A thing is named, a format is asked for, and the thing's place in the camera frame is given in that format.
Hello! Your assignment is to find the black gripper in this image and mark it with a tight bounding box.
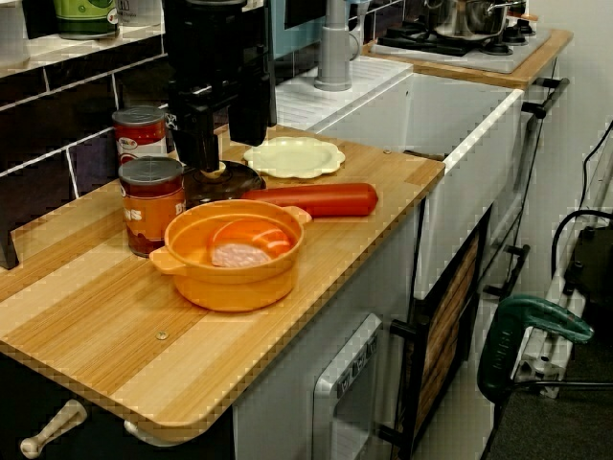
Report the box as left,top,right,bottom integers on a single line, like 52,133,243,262
163,0,270,174

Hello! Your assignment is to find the brown lid yellow knob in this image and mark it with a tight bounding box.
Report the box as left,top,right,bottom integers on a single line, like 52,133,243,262
181,160,267,208

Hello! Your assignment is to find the beans can orange label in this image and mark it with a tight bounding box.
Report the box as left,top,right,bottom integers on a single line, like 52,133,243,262
118,156,187,259

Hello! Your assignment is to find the red toy sausage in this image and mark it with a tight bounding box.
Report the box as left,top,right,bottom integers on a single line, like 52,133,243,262
240,182,379,218

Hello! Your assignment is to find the orange toy pot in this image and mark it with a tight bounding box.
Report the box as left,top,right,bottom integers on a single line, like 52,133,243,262
148,199,313,313

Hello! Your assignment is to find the cream scalloped plate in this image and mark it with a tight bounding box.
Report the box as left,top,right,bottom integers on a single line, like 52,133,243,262
242,136,347,180

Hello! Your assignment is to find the tomato can red label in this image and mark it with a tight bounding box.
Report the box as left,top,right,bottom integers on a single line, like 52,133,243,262
111,104,170,167

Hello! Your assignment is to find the grey toy faucet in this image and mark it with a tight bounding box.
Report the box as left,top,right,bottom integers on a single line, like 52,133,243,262
313,0,373,92

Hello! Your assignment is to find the white plastic jar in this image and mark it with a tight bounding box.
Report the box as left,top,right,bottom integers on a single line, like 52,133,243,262
114,0,164,28
0,0,31,68

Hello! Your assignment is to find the green labelled jar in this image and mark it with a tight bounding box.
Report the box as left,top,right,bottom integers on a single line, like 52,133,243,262
52,0,121,40

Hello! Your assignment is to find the white sink unit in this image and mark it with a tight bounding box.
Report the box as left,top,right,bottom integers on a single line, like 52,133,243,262
275,55,526,301

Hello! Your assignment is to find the white kitchen cabinet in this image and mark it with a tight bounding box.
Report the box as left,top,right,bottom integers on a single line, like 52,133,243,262
232,200,422,460

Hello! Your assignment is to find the steel cooking pot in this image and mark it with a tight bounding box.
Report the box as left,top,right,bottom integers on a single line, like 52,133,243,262
423,0,528,39

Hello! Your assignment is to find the toy stove top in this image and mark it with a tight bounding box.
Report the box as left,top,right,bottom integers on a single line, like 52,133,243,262
368,18,552,74

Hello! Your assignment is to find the white dishwasher door panel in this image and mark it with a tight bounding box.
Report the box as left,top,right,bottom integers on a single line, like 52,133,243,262
313,313,384,460

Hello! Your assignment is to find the green power drill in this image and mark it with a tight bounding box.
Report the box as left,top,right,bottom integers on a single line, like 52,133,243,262
476,294,595,399

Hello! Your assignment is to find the black equipment box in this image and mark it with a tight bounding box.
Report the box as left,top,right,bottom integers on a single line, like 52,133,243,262
562,224,613,317

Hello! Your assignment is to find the dark upright post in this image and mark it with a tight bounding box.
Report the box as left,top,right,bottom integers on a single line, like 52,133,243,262
265,0,279,129
0,205,20,270

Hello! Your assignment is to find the black frame wooden door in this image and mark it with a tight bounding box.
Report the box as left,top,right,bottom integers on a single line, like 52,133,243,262
390,205,492,454

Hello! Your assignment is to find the cream drawer handle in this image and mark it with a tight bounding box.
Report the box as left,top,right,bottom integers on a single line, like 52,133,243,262
123,419,193,448
19,400,88,456

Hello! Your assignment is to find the black bar handle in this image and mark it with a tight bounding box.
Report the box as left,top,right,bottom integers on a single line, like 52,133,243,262
483,243,532,298
520,76,571,120

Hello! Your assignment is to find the thick black cable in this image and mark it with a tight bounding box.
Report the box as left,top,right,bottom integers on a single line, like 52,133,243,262
550,208,613,282

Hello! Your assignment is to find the thin black cable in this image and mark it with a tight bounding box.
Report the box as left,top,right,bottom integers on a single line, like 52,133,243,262
581,114,613,212

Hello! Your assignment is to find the silver aluminium rail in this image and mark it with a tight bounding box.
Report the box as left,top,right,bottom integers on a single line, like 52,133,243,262
510,157,613,400

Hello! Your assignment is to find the black clamp cable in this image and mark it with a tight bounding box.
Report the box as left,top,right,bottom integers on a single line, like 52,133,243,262
488,378,613,460

